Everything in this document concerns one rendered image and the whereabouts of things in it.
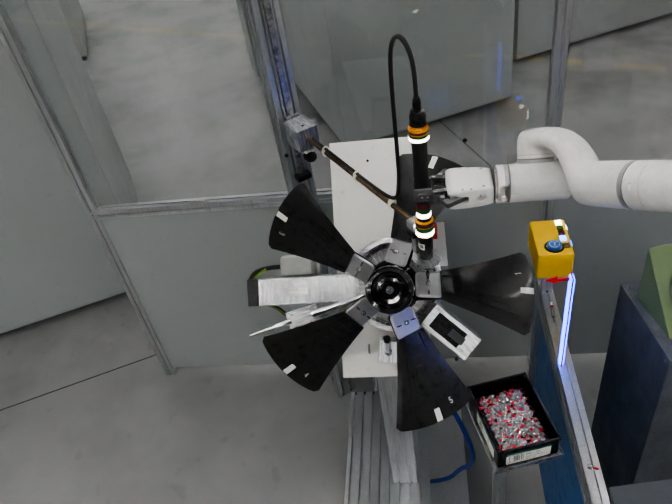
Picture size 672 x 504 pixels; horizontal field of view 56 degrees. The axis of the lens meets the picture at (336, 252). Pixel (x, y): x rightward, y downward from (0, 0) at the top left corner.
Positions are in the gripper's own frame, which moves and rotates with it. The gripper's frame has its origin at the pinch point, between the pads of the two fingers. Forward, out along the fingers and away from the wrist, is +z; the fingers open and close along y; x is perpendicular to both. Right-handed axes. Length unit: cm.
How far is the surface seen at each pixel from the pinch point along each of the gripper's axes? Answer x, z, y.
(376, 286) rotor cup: -24.9, 12.5, -4.5
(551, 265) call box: -44, -35, 21
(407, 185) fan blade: -11.7, 3.8, 18.9
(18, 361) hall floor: -150, 214, 83
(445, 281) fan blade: -29.0, -4.4, 0.5
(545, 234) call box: -40, -35, 30
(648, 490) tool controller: -23, -35, -59
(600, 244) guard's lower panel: -80, -65, 70
